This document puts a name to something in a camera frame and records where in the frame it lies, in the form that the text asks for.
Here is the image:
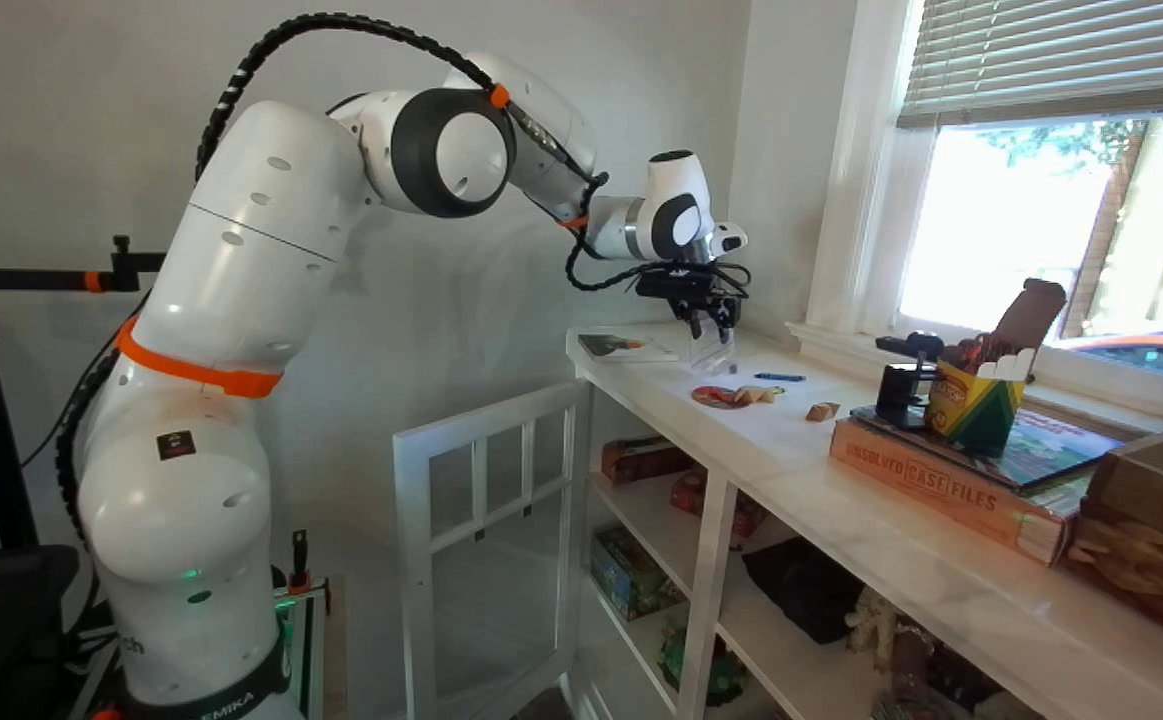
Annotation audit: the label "camera on mount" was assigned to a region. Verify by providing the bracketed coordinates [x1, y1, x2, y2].
[875, 331, 948, 432]

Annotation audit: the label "white cabinet door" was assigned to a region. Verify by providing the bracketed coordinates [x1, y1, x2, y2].
[392, 378, 593, 720]

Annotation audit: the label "yellow green crayon box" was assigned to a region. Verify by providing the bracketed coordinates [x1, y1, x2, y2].
[925, 278, 1069, 458]

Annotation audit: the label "window blinds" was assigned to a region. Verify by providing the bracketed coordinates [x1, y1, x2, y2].
[896, 0, 1163, 131]

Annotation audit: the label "thin booklet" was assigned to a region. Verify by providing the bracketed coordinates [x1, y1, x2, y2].
[578, 333, 680, 364]

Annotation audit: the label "orange game box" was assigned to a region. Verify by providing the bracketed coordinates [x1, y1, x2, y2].
[829, 415, 1094, 568]

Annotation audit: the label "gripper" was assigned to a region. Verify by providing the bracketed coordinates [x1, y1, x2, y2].
[638, 266, 744, 347]

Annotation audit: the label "green puzzle box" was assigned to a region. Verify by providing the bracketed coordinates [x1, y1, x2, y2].
[590, 525, 688, 622]

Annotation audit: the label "clear plastic container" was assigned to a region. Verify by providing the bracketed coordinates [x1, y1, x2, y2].
[686, 330, 739, 377]

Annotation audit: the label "green toy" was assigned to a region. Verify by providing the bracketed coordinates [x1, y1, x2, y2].
[657, 608, 748, 707]

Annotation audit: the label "brown box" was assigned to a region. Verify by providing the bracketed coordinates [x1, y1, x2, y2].
[600, 434, 694, 487]

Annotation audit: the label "black orange clamp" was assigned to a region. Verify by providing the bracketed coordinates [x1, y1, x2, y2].
[285, 529, 314, 597]

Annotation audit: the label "window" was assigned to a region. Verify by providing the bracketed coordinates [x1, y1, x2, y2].
[803, 0, 1163, 419]

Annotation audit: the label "black bag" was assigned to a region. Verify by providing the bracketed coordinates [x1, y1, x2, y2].
[741, 537, 868, 647]

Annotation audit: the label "red box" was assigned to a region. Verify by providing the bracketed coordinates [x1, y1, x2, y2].
[669, 467, 769, 542]

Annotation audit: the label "wooden crate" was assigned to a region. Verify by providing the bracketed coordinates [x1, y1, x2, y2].
[1059, 414, 1163, 653]

